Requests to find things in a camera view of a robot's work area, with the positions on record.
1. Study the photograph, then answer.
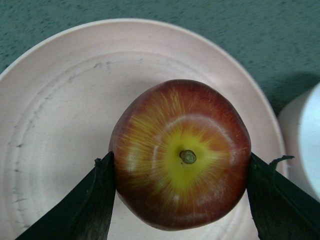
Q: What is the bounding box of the red yellow apple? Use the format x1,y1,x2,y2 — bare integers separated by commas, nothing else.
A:
109,79,251,231

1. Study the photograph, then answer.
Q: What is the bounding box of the top-camera left gripper black right finger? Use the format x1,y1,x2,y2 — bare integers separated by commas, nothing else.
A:
246,154,320,240

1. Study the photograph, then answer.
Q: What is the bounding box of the pink round plate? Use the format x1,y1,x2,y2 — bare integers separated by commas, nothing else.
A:
0,18,285,240

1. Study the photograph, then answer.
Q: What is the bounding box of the light pink bowl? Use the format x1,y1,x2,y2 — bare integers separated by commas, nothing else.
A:
278,84,320,201

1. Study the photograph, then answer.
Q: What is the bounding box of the top-camera left gripper black left finger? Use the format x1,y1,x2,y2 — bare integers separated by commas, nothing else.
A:
18,152,116,240

